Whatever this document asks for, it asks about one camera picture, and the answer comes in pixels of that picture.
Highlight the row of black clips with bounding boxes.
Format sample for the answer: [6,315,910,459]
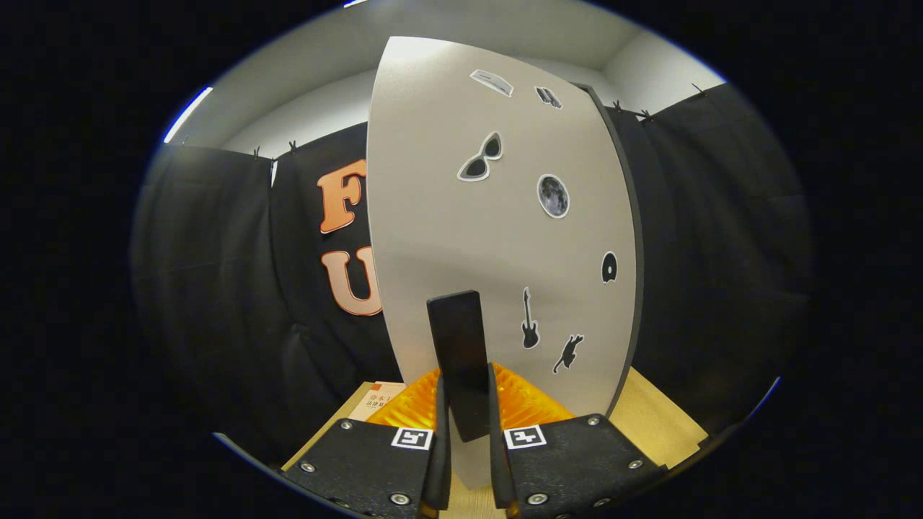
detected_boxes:
[251,83,704,159]

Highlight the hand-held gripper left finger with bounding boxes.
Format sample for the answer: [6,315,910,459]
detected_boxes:
[280,370,451,519]

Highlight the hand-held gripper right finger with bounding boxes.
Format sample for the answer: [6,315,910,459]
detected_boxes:
[489,363,668,519]

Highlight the beige shoe cabinet door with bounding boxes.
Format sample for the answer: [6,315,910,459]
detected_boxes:
[366,36,639,491]

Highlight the ceiling strip light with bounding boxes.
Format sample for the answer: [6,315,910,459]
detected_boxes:
[164,86,214,143]

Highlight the black backdrop cloth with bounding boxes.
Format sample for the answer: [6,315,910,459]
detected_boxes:
[132,83,812,462]

